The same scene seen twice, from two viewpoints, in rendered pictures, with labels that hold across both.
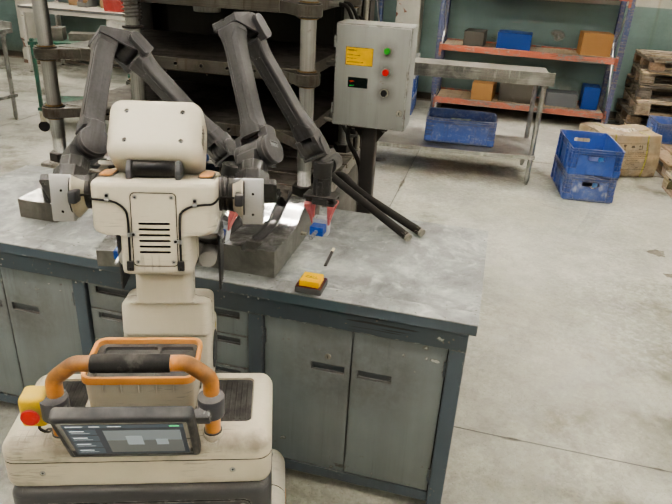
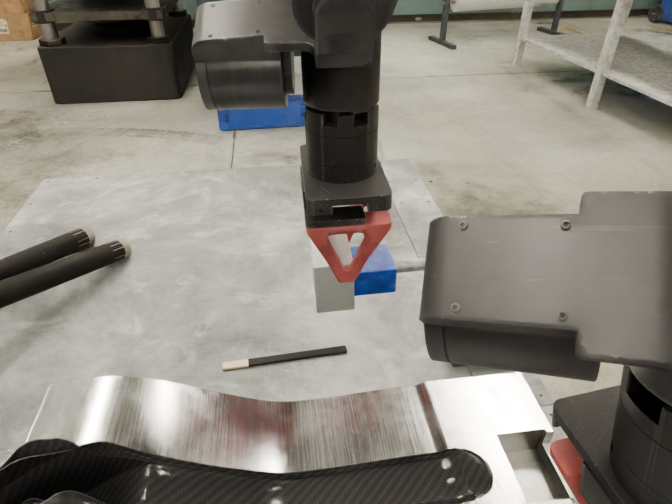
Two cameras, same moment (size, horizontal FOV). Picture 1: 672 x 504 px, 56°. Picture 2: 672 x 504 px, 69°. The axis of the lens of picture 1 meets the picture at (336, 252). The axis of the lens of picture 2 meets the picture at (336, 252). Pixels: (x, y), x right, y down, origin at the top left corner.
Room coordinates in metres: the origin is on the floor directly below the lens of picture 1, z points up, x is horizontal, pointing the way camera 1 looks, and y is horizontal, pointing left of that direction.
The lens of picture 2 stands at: (1.96, 0.39, 1.22)
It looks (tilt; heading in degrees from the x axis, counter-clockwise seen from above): 36 degrees down; 249
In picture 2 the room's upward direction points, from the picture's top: straight up
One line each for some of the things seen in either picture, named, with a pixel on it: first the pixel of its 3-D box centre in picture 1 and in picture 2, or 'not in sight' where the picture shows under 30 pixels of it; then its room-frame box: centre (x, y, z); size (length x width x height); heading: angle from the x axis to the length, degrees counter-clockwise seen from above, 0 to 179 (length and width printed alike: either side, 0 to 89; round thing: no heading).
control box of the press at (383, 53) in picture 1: (364, 198); not in sight; (2.62, -0.11, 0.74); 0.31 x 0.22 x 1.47; 77
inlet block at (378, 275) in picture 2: (317, 230); (381, 268); (1.79, 0.06, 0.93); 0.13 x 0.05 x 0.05; 166
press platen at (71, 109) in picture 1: (214, 120); not in sight; (2.98, 0.62, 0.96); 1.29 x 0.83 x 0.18; 77
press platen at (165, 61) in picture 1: (212, 68); not in sight; (2.98, 0.62, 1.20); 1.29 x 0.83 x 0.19; 77
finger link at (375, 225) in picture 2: (317, 209); (344, 229); (1.83, 0.07, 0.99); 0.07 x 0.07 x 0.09; 75
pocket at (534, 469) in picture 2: (251, 250); (535, 477); (1.75, 0.26, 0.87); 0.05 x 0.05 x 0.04; 77
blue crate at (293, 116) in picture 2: not in sight; (263, 103); (1.26, -2.87, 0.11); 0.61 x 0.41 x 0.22; 167
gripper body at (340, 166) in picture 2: (322, 188); (341, 146); (1.83, 0.05, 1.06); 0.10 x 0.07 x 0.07; 76
